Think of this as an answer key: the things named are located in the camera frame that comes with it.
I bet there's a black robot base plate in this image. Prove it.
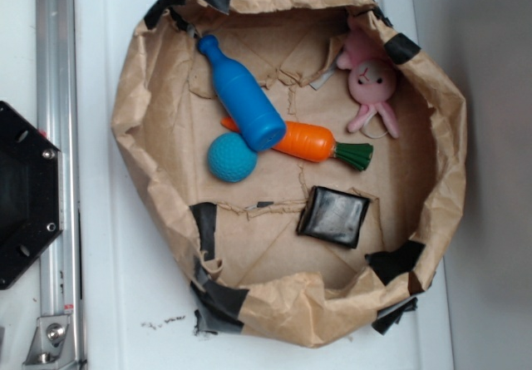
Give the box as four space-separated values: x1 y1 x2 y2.
1 101 62 290

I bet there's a blue plastic toy bottle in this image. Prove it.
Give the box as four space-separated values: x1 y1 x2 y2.
198 35 287 151

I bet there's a blue dimpled ball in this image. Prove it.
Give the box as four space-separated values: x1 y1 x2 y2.
207 132 259 183

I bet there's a brown paper bag bin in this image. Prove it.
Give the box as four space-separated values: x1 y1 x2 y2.
111 0 466 348

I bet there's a pink plush bunny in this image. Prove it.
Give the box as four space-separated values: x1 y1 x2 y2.
336 16 400 138

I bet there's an orange toy carrot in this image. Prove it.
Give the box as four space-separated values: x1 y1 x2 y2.
220 116 374 173

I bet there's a black box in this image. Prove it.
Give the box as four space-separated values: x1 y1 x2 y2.
296 186 371 249

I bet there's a metal corner bracket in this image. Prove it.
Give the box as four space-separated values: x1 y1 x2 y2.
22 314 75 369

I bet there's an aluminium extrusion rail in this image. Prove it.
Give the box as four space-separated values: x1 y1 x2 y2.
37 0 86 369

